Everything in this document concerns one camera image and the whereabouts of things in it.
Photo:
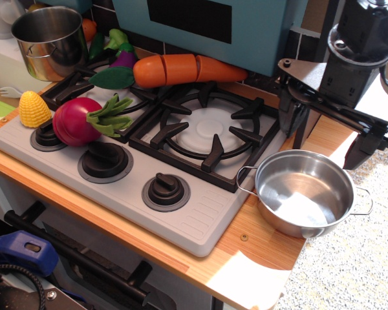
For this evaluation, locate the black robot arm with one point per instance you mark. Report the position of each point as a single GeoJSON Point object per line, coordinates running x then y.
{"type": "Point", "coordinates": [349, 87]}

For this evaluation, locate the small steel pot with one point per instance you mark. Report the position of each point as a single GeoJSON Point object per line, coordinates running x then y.
{"type": "Point", "coordinates": [303, 194]}

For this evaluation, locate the left black stove knob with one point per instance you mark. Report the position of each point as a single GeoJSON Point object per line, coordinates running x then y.
{"type": "Point", "coordinates": [44, 138]}

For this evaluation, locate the tall steel pot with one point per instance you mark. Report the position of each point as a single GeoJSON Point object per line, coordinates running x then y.
{"type": "Point", "coordinates": [51, 42]}

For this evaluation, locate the orange toy carrot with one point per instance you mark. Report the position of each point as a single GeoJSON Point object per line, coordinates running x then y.
{"type": "Point", "coordinates": [170, 69]}

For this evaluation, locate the grey toy stove top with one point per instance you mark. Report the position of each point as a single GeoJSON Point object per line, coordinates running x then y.
{"type": "Point", "coordinates": [196, 227]}

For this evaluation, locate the green toy cucumber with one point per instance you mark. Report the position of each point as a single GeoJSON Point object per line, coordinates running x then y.
{"type": "Point", "coordinates": [96, 46]}

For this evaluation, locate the right black stove knob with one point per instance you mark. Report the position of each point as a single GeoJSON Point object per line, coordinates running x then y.
{"type": "Point", "coordinates": [166, 192]}

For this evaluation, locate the red toy radish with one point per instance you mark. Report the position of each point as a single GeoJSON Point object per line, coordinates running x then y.
{"type": "Point", "coordinates": [83, 120]}

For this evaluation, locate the left black burner grate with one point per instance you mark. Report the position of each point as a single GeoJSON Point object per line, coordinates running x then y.
{"type": "Point", "coordinates": [77, 84]}

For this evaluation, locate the middle black stove knob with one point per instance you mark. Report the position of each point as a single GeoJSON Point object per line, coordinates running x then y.
{"type": "Point", "coordinates": [104, 163]}

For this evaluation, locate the teal toy microwave hood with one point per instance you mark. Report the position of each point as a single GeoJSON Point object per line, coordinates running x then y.
{"type": "Point", "coordinates": [248, 34]}

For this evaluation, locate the green toy broccoli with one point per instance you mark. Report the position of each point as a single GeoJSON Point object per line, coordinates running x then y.
{"type": "Point", "coordinates": [116, 39]}

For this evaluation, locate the white toy faucet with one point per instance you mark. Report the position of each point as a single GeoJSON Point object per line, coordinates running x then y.
{"type": "Point", "coordinates": [10, 11]}

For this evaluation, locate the right black burner grate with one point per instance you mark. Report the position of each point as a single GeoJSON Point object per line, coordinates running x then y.
{"type": "Point", "coordinates": [206, 132]}

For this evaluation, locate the yellow toy corn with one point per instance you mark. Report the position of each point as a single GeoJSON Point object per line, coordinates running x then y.
{"type": "Point", "coordinates": [33, 111]}

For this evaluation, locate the black metal gripper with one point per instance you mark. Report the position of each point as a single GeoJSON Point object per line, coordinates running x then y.
{"type": "Point", "coordinates": [299, 93]}

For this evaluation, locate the black stove knob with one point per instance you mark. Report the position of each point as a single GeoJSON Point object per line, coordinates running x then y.
{"type": "Point", "coordinates": [44, 138]}
{"type": "Point", "coordinates": [104, 163]}
{"type": "Point", "coordinates": [166, 192]}

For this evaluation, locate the black burner grate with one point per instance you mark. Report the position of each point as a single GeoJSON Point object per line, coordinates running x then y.
{"type": "Point", "coordinates": [77, 84]}
{"type": "Point", "coordinates": [206, 132]}

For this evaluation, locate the orange toy fruit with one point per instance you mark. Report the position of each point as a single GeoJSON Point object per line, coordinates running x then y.
{"type": "Point", "coordinates": [89, 29]}

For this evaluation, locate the white plastic fork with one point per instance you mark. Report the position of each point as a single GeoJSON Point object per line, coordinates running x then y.
{"type": "Point", "coordinates": [10, 92]}

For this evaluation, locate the purple toy eggplant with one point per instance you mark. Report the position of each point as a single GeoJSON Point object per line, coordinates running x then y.
{"type": "Point", "coordinates": [125, 57]}

